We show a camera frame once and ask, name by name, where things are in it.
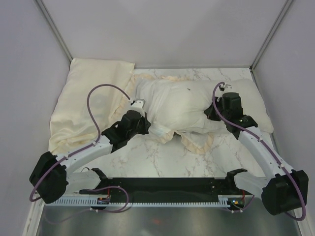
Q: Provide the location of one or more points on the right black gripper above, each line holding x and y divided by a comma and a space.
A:
211, 114

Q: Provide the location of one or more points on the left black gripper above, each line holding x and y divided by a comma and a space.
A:
145, 125

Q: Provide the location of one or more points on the white ruffled pillowcase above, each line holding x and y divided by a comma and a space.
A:
157, 105

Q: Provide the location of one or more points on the white pillow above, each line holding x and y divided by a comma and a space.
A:
252, 103

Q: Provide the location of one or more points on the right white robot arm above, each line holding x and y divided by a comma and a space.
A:
282, 189

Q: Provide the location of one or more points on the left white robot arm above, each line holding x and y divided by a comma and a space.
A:
49, 177

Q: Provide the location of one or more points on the cream yellow pillow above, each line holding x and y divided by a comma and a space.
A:
94, 96

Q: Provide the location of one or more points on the shiny metal sheet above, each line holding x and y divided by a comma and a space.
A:
163, 221

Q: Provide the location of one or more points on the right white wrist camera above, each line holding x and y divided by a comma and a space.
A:
224, 87

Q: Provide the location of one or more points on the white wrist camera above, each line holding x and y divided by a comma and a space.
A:
137, 104
224, 87

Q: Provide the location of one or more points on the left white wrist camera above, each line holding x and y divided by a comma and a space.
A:
137, 104

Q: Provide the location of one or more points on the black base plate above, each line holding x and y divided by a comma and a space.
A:
165, 188

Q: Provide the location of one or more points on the white slotted cable duct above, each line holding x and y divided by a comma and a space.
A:
220, 201

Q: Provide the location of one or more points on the right aluminium corner post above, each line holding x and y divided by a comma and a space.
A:
273, 30

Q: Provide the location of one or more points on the aluminium corner post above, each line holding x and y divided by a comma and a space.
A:
273, 30
54, 29

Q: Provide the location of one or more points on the aluminium frame rail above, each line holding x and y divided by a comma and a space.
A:
38, 210

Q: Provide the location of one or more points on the left aluminium corner post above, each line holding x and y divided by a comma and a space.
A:
54, 29

